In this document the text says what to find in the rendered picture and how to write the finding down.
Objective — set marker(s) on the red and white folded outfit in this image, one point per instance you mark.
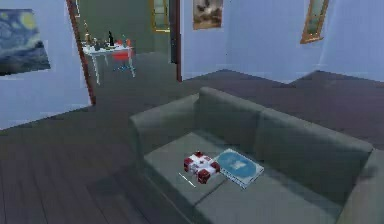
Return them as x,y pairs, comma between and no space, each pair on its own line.
201,165

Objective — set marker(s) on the grey green sofa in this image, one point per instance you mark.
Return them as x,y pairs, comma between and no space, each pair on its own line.
300,150

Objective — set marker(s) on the thin white pencil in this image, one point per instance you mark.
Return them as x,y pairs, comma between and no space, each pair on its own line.
186,179

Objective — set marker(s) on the blue book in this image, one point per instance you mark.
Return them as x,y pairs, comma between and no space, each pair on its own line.
238,165

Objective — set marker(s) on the red chair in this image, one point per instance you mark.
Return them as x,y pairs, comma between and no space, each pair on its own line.
122,55

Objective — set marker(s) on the brown framed dark painting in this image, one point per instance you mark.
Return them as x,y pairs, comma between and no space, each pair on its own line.
207,13

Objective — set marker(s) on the gold framed window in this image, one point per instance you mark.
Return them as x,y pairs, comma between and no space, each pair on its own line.
161,15

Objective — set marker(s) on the black bottle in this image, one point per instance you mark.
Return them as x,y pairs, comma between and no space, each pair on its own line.
110,40

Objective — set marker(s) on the white table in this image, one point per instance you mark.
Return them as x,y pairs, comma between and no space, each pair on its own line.
100,50

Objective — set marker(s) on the brass candlestick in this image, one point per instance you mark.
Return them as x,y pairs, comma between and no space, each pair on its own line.
87,35

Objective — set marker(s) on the gold framed green painting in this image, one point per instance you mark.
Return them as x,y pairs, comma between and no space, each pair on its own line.
313,20

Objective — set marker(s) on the blue swirling night painting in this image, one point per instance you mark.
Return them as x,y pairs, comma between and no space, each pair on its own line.
20,43

